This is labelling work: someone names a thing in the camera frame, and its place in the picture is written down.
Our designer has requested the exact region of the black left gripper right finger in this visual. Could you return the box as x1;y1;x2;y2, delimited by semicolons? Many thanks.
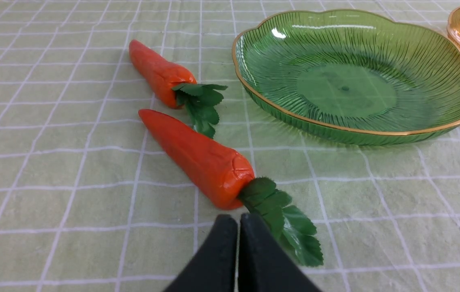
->
238;213;321;292

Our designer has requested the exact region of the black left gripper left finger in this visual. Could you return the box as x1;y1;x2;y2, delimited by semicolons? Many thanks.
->
165;215;238;292

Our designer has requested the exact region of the orange toy carrot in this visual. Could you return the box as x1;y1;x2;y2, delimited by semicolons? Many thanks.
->
138;109;324;267
128;39;228;139

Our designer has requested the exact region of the green glass plate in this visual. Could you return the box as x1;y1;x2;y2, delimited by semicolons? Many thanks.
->
232;9;460;146

